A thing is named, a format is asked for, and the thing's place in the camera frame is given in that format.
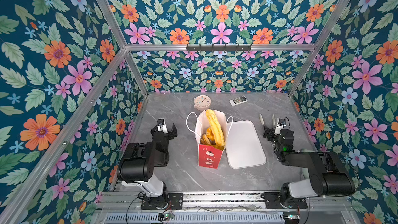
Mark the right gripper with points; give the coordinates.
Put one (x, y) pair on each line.
(269, 131)

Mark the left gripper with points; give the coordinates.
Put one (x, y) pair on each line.
(168, 130)

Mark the long yellow fake bread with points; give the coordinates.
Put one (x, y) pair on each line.
(216, 128)

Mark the red white paper bag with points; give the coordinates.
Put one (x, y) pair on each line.
(209, 156)

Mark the brown croissant fake bread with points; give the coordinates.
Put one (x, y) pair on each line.
(205, 140)

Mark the round bundt fake bread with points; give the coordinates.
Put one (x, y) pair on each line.
(210, 134)

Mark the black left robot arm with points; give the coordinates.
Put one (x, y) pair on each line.
(136, 167)

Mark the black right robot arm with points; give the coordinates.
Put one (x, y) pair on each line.
(327, 176)

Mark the white remote control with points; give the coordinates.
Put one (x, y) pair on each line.
(238, 101)

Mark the white rectangular tray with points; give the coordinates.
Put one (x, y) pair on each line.
(243, 146)

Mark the pink round clock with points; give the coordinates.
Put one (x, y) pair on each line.
(202, 102)

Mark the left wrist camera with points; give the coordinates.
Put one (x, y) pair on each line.
(161, 126)

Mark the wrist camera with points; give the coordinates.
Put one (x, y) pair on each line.
(279, 125)
(161, 126)

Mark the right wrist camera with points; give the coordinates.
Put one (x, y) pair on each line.
(279, 125)

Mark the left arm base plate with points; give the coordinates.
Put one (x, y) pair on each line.
(173, 201)

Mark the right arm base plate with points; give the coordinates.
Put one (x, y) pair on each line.
(274, 200)

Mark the black hook rail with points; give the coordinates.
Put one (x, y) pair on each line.
(218, 47)

